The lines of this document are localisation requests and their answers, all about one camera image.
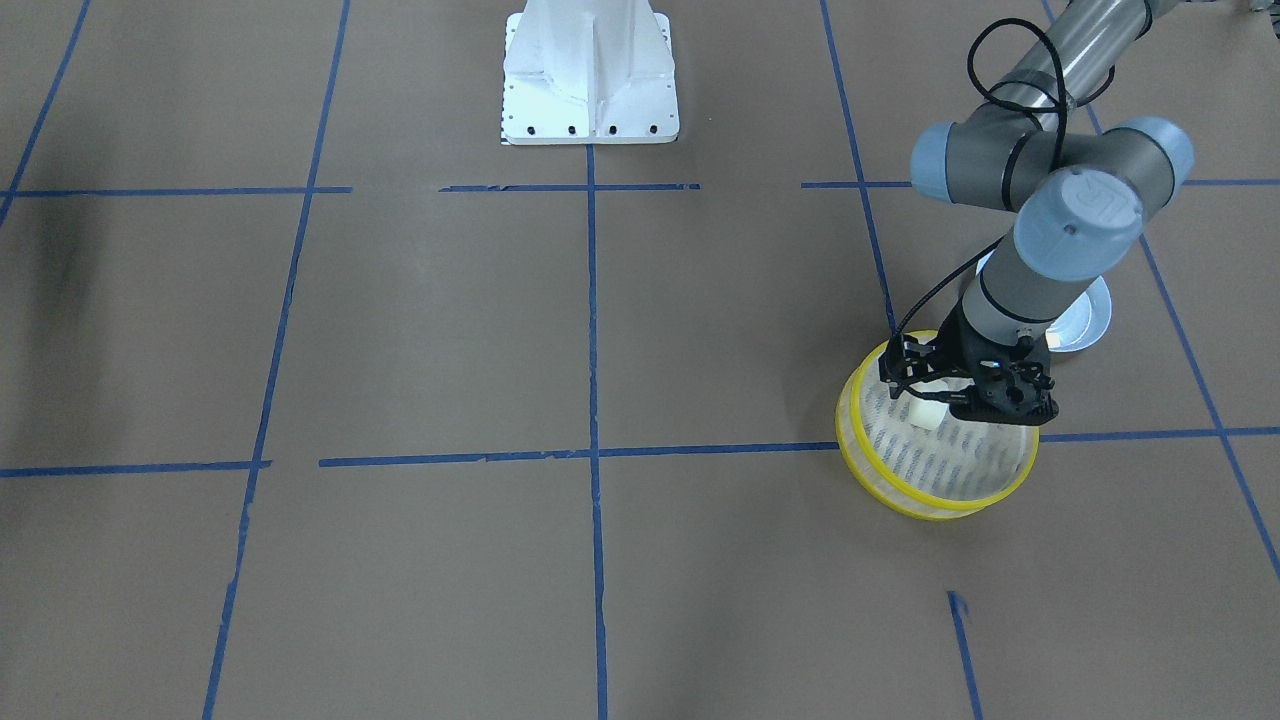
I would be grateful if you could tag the brown paper table cover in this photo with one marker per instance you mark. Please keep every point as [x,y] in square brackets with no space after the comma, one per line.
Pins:
[321,403]

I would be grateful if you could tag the pale white bun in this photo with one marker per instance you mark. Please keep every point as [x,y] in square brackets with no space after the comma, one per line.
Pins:
[926,413]

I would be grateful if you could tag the light blue plate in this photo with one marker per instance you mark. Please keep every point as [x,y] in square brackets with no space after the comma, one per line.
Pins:
[1085,325]

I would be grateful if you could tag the white camera mast base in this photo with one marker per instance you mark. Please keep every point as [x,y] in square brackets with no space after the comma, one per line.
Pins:
[579,72]

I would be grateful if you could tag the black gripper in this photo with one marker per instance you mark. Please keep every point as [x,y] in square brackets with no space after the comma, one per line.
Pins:
[950,352]

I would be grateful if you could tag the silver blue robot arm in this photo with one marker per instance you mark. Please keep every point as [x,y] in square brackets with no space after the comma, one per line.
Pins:
[1080,202]

